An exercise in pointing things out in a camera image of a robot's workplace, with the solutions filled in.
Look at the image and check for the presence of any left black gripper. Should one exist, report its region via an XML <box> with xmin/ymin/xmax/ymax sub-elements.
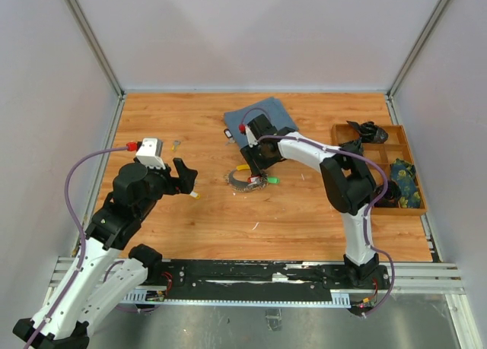
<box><xmin>136</xmin><ymin>157</ymin><xmax>198</xmax><ymax>216</ymax></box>

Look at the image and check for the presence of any yellow tagged key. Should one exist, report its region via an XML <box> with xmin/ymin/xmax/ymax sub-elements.
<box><xmin>189</xmin><ymin>191</ymin><xmax>200</xmax><ymax>199</ymax></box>

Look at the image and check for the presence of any metal key organizer ring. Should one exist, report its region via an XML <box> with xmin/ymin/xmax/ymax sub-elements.
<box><xmin>224</xmin><ymin>164</ymin><xmax>269</xmax><ymax>194</ymax></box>

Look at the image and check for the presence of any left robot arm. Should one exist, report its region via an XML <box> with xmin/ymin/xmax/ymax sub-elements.
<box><xmin>13</xmin><ymin>157</ymin><xmax>198</xmax><ymax>348</ymax></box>

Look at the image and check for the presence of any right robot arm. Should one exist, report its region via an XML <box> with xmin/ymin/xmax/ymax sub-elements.
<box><xmin>238</xmin><ymin>114</ymin><xmax>379</xmax><ymax>288</ymax></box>

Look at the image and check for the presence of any green key tag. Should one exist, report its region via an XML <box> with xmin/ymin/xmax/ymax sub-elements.
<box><xmin>267</xmin><ymin>176</ymin><xmax>280</xmax><ymax>184</ymax></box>

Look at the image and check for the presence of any folded blue cloth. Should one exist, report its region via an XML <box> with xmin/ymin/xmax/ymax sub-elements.
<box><xmin>224</xmin><ymin>97</ymin><xmax>299</xmax><ymax>149</ymax></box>

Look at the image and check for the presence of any black key fob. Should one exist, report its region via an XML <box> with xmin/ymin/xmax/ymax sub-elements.
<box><xmin>224</xmin><ymin>128</ymin><xmax>233</xmax><ymax>139</ymax></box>

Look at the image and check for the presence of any dark rolled tie middle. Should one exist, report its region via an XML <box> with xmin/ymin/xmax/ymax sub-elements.
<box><xmin>339</xmin><ymin>138</ymin><xmax>364</xmax><ymax>156</ymax></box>

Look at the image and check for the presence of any dark rolled tie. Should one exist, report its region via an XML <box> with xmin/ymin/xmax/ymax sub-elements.
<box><xmin>347</xmin><ymin>120</ymin><xmax>389</xmax><ymax>144</ymax></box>
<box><xmin>339</xmin><ymin>138</ymin><xmax>364</xmax><ymax>156</ymax></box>
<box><xmin>375</xmin><ymin>180</ymin><xmax>402</xmax><ymax>208</ymax></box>

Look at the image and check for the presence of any dark rolled tie top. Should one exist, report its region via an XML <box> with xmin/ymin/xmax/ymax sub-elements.
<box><xmin>347</xmin><ymin>120</ymin><xmax>389</xmax><ymax>144</ymax></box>

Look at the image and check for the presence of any wooden compartment tray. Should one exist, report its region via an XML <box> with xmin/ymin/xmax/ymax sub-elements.
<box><xmin>331</xmin><ymin>123</ymin><xmax>428</xmax><ymax>216</ymax></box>

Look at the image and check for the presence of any dark rolled tie bottom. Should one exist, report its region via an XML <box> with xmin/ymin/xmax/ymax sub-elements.
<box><xmin>375</xmin><ymin>180</ymin><xmax>402</xmax><ymax>208</ymax></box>

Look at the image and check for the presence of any blue floral rolled tie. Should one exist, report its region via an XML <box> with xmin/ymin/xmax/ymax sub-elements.
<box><xmin>390</xmin><ymin>158</ymin><xmax>422</xmax><ymax>208</ymax></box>

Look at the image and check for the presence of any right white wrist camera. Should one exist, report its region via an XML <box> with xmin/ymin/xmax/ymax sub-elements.
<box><xmin>245</xmin><ymin>124</ymin><xmax>258</xmax><ymax>148</ymax></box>

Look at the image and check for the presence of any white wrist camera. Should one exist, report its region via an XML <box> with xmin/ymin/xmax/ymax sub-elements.
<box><xmin>245</xmin><ymin>124</ymin><xmax>258</xmax><ymax>148</ymax></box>
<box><xmin>135</xmin><ymin>138</ymin><xmax>165</xmax><ymax>170</ymax></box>

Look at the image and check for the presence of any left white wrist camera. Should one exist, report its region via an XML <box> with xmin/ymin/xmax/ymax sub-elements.
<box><xmin>135</xmin><ymin>138</ymin><xmax>165</xmax><ymax>170</ymax></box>

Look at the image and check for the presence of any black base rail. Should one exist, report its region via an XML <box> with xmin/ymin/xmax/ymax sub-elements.
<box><xmin>140</xmin><ymin>259</ymin><xmax>391</xmax><ymax>304</ymax></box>

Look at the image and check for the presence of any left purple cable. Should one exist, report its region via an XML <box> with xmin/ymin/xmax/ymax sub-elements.
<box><xmin>24</xmin><ymin>141</ymin><xmax>138</xmax><ymax>349</ymax></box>

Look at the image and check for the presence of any purple cable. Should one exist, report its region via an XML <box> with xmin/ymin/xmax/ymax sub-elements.
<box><xmin>241</xmin><ymin>107</ymin><xmax>396</xmax><ymax>319</ymax></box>
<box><xmin>24</xmin><ymin>141</ymin><xmax>138</xmax><ymax>349</ymax></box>

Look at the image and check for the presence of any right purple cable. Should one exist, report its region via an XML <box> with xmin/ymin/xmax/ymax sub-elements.
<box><xmin>241</xmin><ymin>107</ymin><xmax>396</xmax><ymax>319</ymax></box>

